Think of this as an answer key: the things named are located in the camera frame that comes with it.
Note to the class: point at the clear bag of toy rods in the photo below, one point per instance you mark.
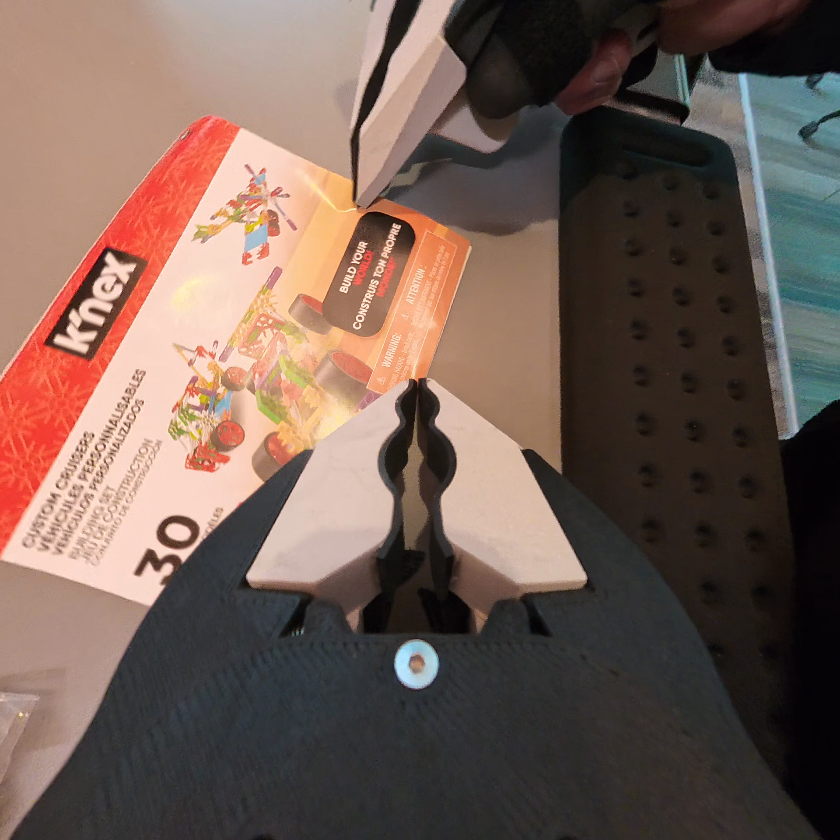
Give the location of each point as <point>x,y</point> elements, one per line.
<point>13,722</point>

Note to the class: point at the toy instruction booklet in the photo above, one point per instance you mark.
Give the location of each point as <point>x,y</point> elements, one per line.
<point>197,295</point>

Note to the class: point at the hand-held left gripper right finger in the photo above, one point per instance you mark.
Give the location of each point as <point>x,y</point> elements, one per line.
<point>512,525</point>

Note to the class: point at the person's right hand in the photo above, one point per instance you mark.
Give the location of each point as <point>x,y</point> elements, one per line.
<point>600,72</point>

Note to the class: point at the person's right forearm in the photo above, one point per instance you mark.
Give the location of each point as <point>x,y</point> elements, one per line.
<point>774,33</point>

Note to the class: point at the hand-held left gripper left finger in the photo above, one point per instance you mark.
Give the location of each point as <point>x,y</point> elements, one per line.
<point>328,525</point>

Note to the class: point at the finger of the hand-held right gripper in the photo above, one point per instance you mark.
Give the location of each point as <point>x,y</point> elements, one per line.
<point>433,16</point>
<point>407,111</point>

